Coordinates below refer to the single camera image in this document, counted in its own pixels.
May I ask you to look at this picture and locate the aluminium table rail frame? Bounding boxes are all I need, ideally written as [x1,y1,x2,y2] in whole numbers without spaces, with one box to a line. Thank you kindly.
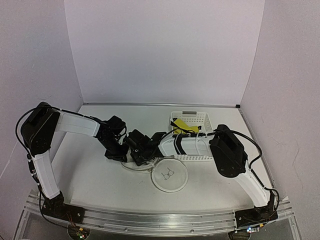
[14,104,301,240]

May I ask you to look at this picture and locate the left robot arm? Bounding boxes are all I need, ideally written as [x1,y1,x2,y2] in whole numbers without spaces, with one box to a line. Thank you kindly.
[15,101,129,219]

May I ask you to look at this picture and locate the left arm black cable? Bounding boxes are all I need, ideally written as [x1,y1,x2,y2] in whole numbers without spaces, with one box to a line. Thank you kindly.
[14,106,63,201]

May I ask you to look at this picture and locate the white perforated plastic basket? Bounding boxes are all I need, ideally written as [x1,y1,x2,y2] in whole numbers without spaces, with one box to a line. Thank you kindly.
[169,111,214,162]

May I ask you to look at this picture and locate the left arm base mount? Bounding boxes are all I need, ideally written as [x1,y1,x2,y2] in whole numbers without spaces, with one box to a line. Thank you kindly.
[40,191,85,224]

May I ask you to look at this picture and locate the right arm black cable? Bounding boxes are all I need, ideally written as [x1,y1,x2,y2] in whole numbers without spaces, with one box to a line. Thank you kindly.
[159,129,280,211]

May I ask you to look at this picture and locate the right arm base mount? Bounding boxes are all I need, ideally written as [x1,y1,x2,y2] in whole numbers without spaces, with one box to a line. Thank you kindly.
[235,194,278,230]

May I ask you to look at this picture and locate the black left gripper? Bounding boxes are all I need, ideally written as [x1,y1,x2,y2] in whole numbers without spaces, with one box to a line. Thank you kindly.
[99,136,130,163]

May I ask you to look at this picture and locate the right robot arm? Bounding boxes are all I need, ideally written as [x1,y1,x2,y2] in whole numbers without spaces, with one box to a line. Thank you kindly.
[124,124,279,222]

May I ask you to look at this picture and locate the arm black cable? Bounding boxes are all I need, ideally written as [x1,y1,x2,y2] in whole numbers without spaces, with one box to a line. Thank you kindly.
[14,106,63,201]
[159,129,280,211]

